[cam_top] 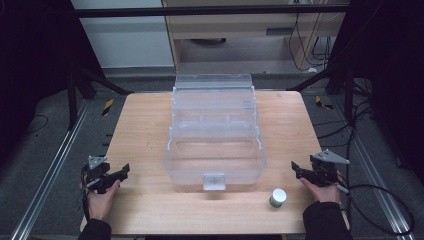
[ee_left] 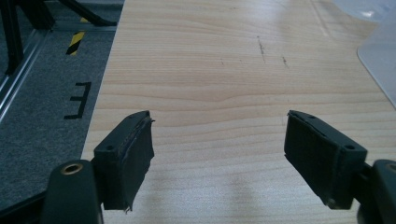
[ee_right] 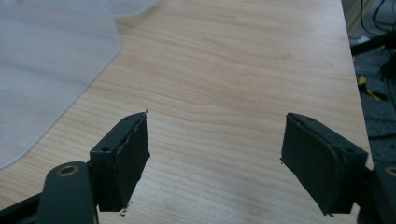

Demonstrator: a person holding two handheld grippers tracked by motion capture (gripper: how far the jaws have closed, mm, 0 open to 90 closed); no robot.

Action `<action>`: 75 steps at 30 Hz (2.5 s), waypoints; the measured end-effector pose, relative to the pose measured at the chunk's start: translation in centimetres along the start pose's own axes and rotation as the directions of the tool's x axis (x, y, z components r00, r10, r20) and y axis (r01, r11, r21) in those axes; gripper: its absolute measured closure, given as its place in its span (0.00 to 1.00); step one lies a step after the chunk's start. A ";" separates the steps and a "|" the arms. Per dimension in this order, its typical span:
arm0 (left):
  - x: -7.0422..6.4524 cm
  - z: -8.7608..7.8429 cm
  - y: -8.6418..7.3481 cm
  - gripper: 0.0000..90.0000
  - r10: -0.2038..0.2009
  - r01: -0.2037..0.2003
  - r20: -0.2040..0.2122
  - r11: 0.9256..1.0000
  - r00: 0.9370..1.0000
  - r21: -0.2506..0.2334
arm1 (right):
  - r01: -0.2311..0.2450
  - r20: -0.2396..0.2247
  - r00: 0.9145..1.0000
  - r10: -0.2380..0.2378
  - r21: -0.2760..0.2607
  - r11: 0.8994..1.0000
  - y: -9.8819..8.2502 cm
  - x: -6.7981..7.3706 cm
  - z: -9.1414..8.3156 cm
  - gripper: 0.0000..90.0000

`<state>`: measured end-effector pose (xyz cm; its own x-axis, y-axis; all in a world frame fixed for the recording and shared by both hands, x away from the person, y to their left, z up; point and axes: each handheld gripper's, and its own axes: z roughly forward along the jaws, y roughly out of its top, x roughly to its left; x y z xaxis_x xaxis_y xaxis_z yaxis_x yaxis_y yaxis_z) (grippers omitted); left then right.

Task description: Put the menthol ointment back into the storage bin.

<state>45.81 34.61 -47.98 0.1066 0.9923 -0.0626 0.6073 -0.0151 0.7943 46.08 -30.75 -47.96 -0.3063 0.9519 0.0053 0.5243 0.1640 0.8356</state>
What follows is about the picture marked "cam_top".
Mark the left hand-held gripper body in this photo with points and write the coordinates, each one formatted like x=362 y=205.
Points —
x=96 y=173

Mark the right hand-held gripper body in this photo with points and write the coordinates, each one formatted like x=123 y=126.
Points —
x=325 y=170

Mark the person's right hand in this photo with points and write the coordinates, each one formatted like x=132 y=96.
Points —
x=325 y=194

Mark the person's left hand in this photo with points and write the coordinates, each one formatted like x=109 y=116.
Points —
x=100 y=203

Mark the small green jar white lid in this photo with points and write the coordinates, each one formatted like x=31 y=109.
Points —
x=278 y=196

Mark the black metal stand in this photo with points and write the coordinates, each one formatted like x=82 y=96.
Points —
x=71 y=100
x=349 y=96

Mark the clear plastic tiered storage box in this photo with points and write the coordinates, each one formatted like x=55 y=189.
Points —
x=213 y=173

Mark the black curtain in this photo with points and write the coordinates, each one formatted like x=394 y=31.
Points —
x=31 y=66
x=390 y=66

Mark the white cabinet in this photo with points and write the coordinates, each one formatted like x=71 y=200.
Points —
x=126 y=40

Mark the light wooden cabinet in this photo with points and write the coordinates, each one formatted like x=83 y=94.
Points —
x=233 y=28

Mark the black horizontal metal bar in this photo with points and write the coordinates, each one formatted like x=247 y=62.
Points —
x=200 y=12

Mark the aluminium floor rail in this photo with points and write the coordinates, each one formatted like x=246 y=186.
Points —
x=376 y=170
x=50 y=173

